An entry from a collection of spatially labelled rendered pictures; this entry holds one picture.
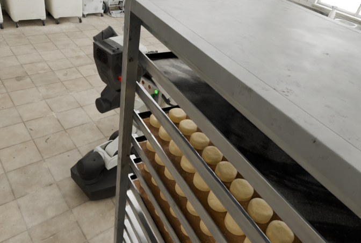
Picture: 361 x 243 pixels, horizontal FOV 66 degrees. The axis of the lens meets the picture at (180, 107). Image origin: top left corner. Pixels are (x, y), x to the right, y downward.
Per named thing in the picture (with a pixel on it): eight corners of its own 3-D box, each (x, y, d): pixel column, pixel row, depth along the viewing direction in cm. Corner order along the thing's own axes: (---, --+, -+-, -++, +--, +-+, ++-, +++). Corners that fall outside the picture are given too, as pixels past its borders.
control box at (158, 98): (142, 90, 237) (143, 76, 229) (160, 104, 225) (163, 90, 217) (138, 91, 235) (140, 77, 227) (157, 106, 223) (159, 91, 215)
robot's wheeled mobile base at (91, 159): (98, 214, 212) (98, 185, 193) (63, 172, 238) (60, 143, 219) (159, 173, 254) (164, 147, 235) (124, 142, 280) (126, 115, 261)
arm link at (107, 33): (103, 49, 204) (102, 45, 191) (95, 38, 202) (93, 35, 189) (116, 40, 206) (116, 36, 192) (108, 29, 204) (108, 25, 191)
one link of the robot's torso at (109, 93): (105, 117, 193) (105, 96, 183) (94, 108, 199) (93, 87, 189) (136, 104, 211) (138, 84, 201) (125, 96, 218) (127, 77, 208)
